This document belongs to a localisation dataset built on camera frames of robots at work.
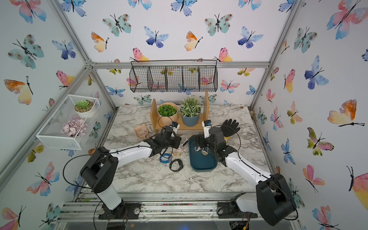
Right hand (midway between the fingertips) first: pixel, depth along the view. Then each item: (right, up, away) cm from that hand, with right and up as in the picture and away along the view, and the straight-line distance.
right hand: (201, 133), depth 84 cm
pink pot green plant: (-21, +12, +8) cm, 25 cm away
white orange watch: (-1, -12, +10) cm, 15 cm away
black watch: (-12, -18, +2) cm, 22 cm away
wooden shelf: (-29, +3, +17) cm, 34 cm away
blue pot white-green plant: (-6, +15, +5) cm, 17 cm away
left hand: (-11, -3, +6) cm, 13 cm away
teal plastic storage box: (-1, -19, +7) cm, 21 cm away
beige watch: (-15, -14, +9) cm, 23 cm away
